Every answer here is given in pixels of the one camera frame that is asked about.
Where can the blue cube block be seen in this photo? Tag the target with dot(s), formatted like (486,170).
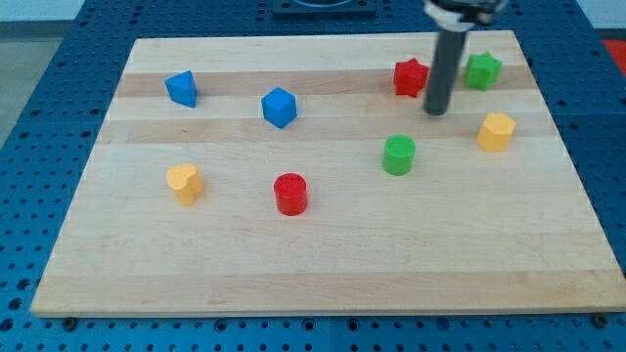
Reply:
(279,107)

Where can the red star block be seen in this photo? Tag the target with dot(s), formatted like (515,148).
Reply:
(410,78)

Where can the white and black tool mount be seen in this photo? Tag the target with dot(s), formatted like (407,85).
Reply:
(463,15)

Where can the blue triangle block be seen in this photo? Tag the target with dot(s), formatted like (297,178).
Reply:
(182,89)

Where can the wooden board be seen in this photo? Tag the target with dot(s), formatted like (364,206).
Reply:
(465,232)

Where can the yellow heart block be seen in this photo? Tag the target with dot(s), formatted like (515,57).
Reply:
(185,181)

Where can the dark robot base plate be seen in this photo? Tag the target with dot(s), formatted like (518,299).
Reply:
(290,8)

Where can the green cylinder block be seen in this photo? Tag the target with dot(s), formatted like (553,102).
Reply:
(398,155)

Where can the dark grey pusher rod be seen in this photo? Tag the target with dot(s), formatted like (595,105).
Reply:
(444,70)

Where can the green star block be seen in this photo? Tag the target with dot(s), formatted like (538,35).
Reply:
(482,71)

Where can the yellow hexagon block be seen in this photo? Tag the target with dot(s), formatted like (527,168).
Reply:
(495,132)

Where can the red cylinder block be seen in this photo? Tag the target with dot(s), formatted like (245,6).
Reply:
(290,190)

